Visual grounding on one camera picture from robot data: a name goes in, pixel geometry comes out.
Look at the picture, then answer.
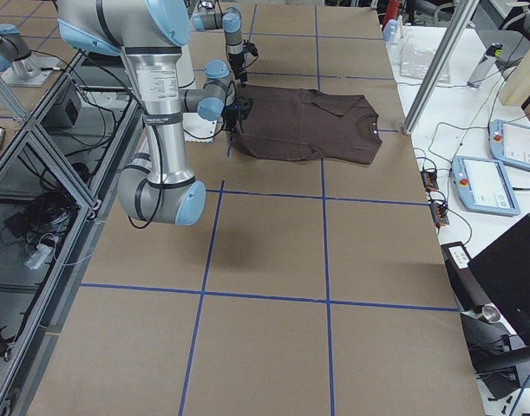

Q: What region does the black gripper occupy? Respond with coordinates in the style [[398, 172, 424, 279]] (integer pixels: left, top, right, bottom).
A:
[[223, 97, 253, 133], [229, 52, 248, 87]]

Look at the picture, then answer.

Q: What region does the dark brown t-shirt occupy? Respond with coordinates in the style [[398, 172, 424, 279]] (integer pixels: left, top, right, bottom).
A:
[[231, 86, 383, 165]]

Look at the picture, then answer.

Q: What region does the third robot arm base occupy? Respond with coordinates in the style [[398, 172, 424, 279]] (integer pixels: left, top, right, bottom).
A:
[[0, 23, 60, 88]]

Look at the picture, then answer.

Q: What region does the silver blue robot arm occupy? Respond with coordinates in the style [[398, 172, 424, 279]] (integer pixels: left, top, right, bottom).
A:
[[192, 1, 259, 87], [57, 1, 253, 226]]

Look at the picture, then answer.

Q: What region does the red cylinder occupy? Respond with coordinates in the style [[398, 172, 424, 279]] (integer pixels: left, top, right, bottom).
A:
[[384, 0, 401, 22]]

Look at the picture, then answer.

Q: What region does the clear plastic sheet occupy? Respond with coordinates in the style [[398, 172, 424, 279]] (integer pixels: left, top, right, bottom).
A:
[[399, 43, 436, 80]]

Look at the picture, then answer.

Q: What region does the orange black connector box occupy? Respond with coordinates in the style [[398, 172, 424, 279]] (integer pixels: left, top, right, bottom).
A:
[[420, 170, 440, 192]]

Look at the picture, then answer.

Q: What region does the near teach pendant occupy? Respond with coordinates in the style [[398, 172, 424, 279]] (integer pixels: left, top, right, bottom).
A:
[[451, 156, 520, 217]]

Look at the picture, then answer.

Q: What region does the teach pendant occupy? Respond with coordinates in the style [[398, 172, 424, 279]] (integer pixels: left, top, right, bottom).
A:
[[451, 156, 520, 217], [488, 120, 530, 172]]

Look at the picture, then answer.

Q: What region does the black label box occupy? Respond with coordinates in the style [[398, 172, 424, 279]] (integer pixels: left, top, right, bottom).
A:
[[441, 242, 471, 270]]

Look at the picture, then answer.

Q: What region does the far teach pendant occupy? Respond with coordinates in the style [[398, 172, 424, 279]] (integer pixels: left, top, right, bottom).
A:
[[488, 120, 530, 172]]

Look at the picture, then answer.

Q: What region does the black monitor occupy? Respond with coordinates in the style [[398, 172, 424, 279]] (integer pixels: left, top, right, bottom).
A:
[[468, 213, 530, 345]]

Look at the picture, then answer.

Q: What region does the aluminium frame rack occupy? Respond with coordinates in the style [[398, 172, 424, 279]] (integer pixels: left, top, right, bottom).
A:
[[0, 53, 141, 415]]

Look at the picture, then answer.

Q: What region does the aluminium frame post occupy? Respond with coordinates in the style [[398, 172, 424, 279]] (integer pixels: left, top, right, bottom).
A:
[[402, 0, 480, 135]]

